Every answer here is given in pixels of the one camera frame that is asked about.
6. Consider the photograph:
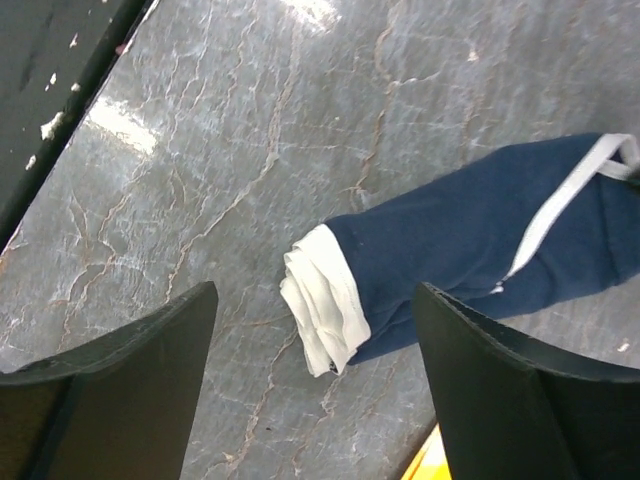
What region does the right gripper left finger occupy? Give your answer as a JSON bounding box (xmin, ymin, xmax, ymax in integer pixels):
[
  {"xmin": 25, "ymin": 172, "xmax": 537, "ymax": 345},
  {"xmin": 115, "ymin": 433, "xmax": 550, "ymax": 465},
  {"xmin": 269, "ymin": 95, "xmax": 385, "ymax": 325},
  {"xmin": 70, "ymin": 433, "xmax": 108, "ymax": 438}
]
[{"xmin": 1, "ymin": 281, "xmax": 218, "ymax": 479}]

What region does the navy blue underwear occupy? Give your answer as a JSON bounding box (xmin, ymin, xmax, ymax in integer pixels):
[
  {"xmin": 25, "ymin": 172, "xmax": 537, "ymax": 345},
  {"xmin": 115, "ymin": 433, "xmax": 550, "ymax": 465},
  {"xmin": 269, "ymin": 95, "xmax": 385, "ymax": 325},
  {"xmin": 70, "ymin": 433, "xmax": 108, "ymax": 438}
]
[{"xmin": 280, "ymin": 133, "xmax": 639, "ymax": 377}]

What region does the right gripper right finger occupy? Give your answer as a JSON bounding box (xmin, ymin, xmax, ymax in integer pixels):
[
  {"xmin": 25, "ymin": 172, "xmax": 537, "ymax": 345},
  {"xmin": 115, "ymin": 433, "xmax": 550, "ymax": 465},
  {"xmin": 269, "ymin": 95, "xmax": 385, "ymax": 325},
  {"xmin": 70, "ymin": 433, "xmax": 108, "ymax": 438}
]
[{"xmin": 412, "ymin": 284, "xmax": 639, "ymax": 479}]

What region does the orange checkered tablecloth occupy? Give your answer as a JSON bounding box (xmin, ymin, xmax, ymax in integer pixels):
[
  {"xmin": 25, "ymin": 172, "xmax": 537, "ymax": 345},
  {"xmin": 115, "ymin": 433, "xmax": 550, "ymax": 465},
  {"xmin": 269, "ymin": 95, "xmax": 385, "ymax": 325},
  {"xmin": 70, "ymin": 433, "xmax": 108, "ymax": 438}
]
[{"xmin": 401, "ymin": 424, "xmax": 452, "ymax": 480}]

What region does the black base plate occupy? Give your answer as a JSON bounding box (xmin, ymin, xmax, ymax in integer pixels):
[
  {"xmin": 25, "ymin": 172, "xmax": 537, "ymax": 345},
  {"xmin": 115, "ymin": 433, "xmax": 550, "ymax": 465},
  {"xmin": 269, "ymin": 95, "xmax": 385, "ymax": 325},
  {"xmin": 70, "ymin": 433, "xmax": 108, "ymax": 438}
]
[{"xmin": 1, "ymin": 1, "xmax": 151, "ymax": 244}]

